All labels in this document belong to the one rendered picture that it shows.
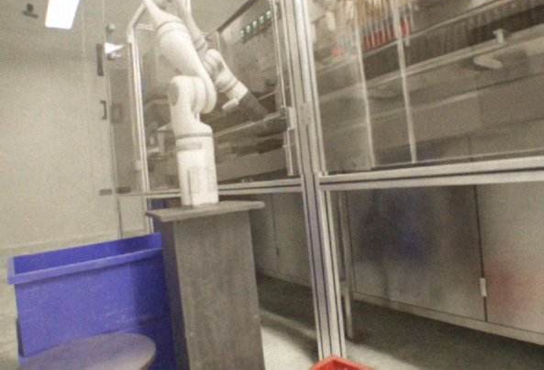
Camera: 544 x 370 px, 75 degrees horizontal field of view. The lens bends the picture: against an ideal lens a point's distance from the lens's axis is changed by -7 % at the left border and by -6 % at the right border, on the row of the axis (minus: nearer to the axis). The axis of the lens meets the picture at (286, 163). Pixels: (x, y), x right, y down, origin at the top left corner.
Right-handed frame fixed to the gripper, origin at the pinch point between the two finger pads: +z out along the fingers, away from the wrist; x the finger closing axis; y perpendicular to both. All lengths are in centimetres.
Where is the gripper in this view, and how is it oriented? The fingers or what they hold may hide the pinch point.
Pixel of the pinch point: (268, 132)
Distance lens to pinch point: 148.1
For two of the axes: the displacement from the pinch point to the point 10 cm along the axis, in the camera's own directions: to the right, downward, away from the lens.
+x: -6.0, 1.3, 7.9
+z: 6.5, 6.6, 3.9
